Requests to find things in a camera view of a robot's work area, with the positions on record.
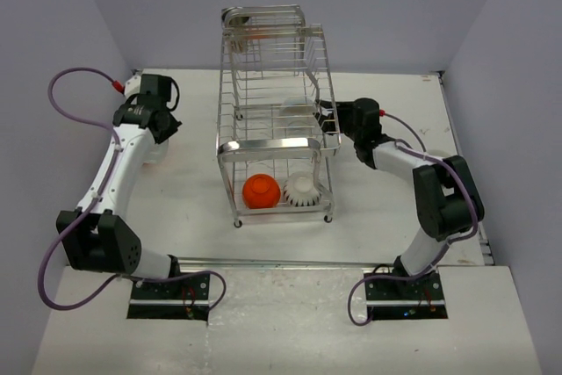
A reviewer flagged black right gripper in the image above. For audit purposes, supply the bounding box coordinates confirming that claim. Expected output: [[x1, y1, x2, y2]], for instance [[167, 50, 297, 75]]
[[313, 100, 363, 143]]

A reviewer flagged cream flower pattern bowl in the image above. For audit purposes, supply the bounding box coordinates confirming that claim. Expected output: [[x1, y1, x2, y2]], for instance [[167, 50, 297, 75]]
[[427, 149, 455, 161]]

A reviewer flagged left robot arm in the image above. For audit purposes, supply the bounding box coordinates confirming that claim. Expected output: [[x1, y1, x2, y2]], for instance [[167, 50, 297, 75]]
[[56, 74, 183, 299]]

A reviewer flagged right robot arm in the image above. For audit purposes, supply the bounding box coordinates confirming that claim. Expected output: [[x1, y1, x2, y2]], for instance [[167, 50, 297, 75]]
[[316, 97, 485, 299]]

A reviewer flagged stainless steel dish rack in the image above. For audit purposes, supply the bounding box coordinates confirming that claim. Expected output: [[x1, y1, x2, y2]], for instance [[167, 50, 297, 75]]
[[216, 5, 342, 227]]

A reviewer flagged black and white striped bowl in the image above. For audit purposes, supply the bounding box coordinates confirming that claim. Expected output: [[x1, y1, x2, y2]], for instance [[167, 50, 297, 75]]
[[282, 171, 321, 207]]

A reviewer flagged orange bowl lower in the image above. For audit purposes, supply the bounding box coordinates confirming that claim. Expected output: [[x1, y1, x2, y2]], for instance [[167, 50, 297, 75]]
[[242, 174, 281, 209]]

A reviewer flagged metal cutlery holder cup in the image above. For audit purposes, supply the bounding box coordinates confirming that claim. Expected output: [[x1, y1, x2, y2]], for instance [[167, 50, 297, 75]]
[[221, 7, 250, 54]]

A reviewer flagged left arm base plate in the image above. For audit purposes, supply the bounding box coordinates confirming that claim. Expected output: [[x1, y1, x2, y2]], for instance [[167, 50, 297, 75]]
[[126, 274, 211, 321]]

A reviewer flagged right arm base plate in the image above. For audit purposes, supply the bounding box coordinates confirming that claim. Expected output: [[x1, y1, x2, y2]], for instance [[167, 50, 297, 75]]
[[364, 272, 448, 321]]

